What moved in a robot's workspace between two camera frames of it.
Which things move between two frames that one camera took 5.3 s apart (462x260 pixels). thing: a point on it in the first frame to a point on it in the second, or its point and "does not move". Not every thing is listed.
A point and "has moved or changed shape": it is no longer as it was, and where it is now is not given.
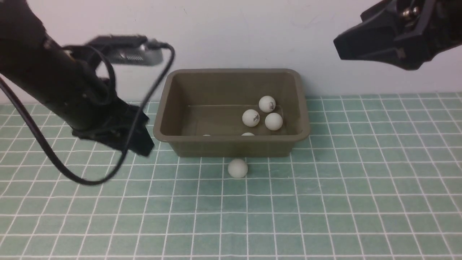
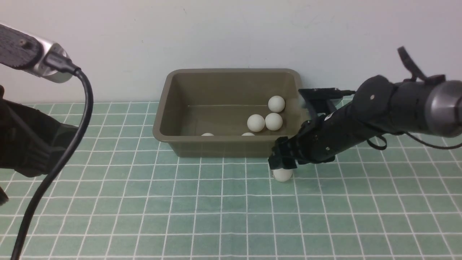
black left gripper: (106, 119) to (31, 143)
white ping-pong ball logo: (251, 118) has moved or changed shape
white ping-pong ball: (267, 104) to (276, 104)
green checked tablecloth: (379, 178) does not move
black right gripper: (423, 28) to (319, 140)
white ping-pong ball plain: (273, 121) does not move
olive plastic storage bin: (200, 112) does not move
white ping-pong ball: (238, 168) to (282, 174)
